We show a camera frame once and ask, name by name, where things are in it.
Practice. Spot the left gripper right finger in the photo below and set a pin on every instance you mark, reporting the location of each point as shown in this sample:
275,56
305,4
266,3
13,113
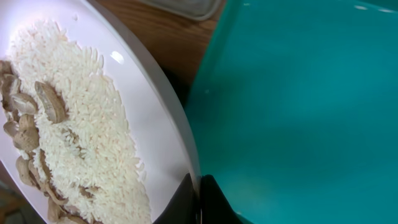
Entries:
214,205

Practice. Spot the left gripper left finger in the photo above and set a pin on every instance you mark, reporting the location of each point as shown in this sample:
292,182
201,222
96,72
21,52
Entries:
182,207

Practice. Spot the white plate with food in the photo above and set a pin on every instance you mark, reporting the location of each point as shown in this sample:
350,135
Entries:
156,118

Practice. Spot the teal serving tray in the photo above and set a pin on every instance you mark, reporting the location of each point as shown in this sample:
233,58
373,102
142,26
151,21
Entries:
294,110

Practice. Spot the rice and peanut pile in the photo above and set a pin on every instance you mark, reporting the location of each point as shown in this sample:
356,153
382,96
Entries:
67,120

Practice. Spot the clear plastic storage bin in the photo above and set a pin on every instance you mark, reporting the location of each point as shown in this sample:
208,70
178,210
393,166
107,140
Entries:
197,10

